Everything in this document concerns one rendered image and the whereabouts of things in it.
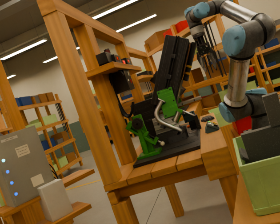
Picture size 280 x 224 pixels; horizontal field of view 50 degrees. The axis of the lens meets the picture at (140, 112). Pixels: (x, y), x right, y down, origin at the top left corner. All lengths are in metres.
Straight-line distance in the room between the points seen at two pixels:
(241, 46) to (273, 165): 0.52
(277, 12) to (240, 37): 10.08
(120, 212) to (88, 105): 0.61
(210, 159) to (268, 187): 0.58
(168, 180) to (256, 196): 0.75
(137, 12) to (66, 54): 9.94
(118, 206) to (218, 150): 0.62
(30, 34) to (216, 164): 9.60
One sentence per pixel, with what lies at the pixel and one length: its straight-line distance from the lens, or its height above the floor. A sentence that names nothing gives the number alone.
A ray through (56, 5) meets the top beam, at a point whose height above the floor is 1.88.
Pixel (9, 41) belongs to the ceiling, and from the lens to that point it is 11.15.
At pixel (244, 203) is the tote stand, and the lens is 1.16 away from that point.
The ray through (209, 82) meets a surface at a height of 1.15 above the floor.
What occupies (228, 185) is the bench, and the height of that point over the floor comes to 0.70.
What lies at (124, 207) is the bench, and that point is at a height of 0.73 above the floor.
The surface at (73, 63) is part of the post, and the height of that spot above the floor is 1.56.
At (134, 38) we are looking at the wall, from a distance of 11.41.
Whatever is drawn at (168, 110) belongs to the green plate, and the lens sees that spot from 2.15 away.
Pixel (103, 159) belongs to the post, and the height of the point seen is 1.02.
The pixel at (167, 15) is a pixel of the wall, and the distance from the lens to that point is 11.30.
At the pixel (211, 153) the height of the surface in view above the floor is 0.89.
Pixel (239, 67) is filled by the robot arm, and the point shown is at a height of 1.25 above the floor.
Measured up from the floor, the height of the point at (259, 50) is 1.46.
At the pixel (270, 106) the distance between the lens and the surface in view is 1.03.
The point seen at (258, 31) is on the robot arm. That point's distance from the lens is 1.34.
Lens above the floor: 1.26
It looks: 2 degrees down
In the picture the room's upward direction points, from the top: 19 degrees counter-clockwise
